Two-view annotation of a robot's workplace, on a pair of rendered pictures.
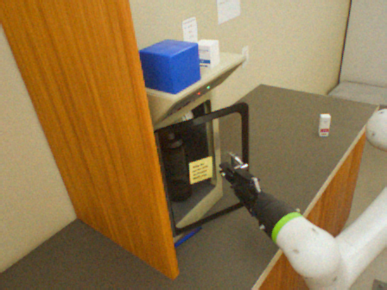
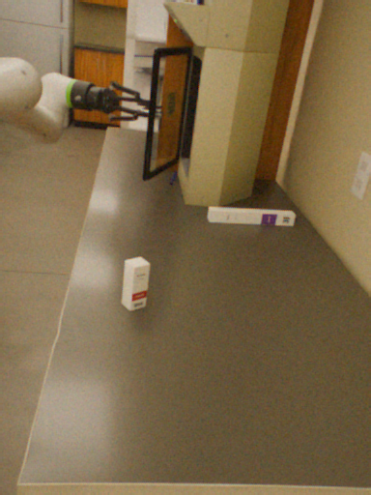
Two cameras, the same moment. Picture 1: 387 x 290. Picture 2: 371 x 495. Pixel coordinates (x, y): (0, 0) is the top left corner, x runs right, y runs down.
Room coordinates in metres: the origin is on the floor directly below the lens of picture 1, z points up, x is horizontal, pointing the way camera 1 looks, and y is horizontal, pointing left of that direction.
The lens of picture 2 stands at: (1.98, -1.23, 1.49)
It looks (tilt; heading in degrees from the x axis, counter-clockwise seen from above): 25 degrees down; 130
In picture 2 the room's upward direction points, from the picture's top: 8 degrees clockwise
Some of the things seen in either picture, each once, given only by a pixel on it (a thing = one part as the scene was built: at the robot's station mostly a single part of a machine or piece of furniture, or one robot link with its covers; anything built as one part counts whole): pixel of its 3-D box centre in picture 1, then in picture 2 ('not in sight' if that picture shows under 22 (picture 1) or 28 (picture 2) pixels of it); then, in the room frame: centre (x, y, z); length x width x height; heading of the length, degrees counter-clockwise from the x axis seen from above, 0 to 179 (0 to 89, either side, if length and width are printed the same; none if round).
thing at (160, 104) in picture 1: (197, 89); (183, 22); (0.85, -0.03, 1.46); 0.32 x 0.11 x 0.10; 138
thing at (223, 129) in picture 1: (206, 173); (167, 112); (0.83, -0.04, 1.19); 0.30 x 0.01 x 0.40; 113
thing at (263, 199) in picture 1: (260, 203); (105, 100); (0.66, -0.16, 1.20); 0.09 x 0.07 x 0.08; 23
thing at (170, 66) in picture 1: (170, 66); not in sight; (0.78, 0.03, 1.56); 0.10 x 0.10 x 0.09; 48
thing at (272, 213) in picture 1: (280, 219); (84, 96); (0.59, -0.20, 1.20); 0.12 x 0.06 x 0.09; 113
